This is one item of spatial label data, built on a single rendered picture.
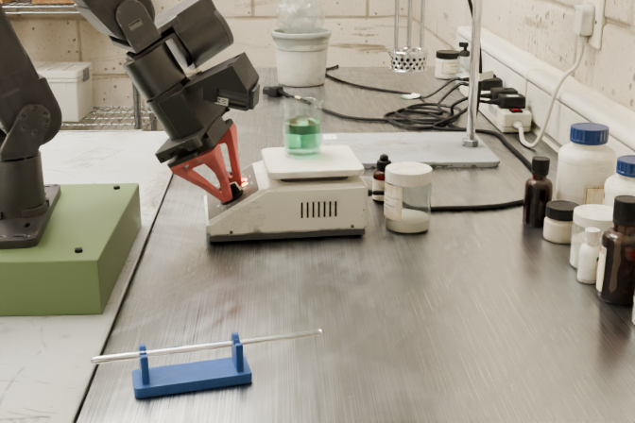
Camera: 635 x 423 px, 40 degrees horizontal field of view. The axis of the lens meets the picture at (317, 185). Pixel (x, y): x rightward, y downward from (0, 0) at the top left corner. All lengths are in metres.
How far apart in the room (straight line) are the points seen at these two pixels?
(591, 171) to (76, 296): 0.63
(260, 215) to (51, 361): 0.34
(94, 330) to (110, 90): 2.73
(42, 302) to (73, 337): 0.06
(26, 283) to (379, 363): 0.36
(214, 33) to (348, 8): 2.45
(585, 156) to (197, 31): 0.50
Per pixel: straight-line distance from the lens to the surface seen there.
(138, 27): 1.00
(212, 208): 1.10
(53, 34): 3.58
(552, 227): 1.11
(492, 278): 0.99
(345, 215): 1.08
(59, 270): 0.91
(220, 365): 0.78
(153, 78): 1.02
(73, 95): 3.27
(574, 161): 1.14
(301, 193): 1.06
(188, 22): 1.04
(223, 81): 1.00
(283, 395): 0.76
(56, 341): 0.88
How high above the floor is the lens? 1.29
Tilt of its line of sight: 17 degrees down
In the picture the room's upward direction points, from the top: straight up
